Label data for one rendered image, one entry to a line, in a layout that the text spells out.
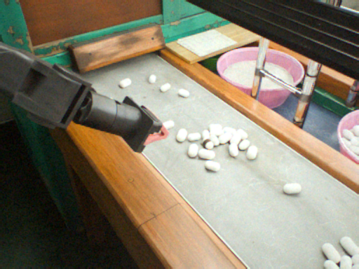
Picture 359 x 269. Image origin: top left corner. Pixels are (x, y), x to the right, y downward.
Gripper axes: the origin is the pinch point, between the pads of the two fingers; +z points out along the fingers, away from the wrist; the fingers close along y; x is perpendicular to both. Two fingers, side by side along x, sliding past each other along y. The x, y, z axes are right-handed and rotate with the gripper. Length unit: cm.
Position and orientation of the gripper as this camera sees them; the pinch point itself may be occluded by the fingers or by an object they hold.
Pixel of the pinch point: (164, 134)
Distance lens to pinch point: 67.5
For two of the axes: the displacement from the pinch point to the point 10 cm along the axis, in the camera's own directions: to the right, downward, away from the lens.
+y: -5.6, -5.2, 6.4
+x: -5.3, 8.2, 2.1
